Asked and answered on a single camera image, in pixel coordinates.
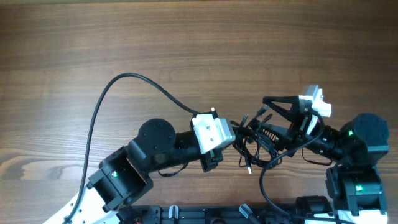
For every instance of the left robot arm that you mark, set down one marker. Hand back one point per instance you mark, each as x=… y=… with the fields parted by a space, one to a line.
x=123 y=177

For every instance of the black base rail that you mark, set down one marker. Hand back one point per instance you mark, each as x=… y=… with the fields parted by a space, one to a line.
x=151 y=214

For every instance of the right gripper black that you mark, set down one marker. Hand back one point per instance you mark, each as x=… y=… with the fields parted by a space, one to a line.
x=299 y=127

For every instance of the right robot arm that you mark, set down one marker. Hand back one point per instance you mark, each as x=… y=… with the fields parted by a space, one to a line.
x=353 y=183

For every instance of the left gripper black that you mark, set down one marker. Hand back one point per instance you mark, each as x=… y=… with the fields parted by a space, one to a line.
x=211 y=158

